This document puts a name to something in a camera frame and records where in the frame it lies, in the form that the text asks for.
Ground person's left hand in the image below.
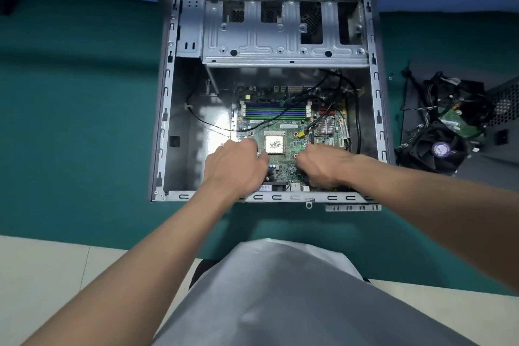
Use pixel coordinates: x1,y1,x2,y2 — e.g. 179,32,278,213
202,138,271,201

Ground person's right hand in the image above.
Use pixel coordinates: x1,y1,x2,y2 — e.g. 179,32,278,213
294,142,358,193

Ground green motherboard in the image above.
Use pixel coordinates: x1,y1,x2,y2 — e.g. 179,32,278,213
232,83,352,193

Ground desktop computer case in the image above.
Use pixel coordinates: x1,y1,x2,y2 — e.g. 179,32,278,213
147,0,396,213

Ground thick black case cable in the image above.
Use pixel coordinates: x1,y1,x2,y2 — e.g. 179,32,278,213
316,67,363,157

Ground black processor cooler fan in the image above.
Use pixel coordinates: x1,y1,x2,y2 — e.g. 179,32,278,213
395,120,469,176

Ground black data cable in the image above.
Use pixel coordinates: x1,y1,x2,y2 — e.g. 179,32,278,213
400,66,431,116

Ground silver metal drive cage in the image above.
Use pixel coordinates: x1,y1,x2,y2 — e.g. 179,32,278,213
201,0,370,68

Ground hard drive with cables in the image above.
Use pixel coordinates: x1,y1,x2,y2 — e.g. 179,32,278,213
423,71,492,143

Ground black side panel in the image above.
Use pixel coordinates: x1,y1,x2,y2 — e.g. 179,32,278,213
398,59,519,193

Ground silver power supply unit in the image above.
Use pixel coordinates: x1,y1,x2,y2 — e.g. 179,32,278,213
484,75,519,161

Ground person's left forearm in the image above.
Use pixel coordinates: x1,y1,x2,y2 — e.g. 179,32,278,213
20,182,241,346

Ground person's right forearm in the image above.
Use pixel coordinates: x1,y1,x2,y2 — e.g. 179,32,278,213
343,153,519,295

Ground person's black shorts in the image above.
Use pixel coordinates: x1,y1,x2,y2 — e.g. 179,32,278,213
188,259,372,290

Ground person's white shirt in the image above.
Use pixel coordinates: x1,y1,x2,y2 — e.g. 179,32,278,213
151,237,480,346

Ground green floor mat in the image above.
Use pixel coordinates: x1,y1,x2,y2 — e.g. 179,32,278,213
0,0,519,298

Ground thin black wire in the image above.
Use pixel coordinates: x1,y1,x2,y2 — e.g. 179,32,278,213
185,69,346,135

